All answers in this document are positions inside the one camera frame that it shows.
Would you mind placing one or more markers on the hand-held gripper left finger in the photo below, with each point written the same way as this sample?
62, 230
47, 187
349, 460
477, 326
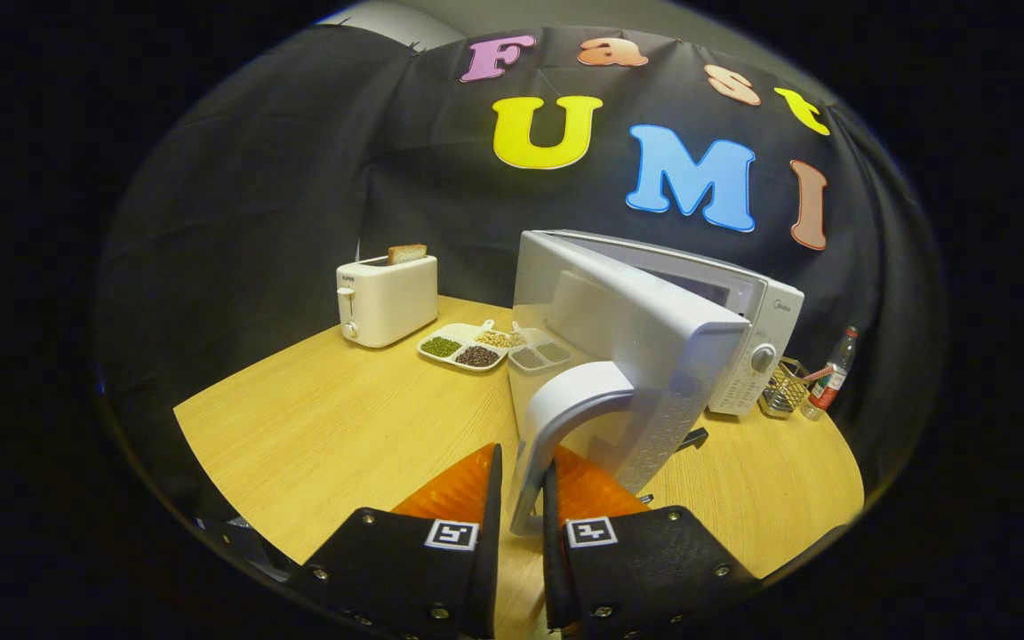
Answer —
490, 533

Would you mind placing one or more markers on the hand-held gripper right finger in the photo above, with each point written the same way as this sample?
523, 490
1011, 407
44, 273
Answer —
555, 551

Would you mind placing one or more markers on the white microwave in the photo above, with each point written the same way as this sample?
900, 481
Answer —
636, 311

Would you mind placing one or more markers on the divided white bean dish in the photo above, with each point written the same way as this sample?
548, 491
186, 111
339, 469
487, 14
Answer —
468, 351

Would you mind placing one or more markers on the cream toaster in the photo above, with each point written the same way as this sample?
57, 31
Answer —
392, 302

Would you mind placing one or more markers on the toast slice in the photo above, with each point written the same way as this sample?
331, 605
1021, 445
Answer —
407, 254

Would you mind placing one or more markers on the red white checked sachet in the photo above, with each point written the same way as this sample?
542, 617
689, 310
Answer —
819, 373

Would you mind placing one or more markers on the clear red label bottle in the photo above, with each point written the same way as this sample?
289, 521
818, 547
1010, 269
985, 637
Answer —
832, 373

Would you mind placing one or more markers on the black backdrop cloth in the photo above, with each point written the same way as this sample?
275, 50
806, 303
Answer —
281, 196

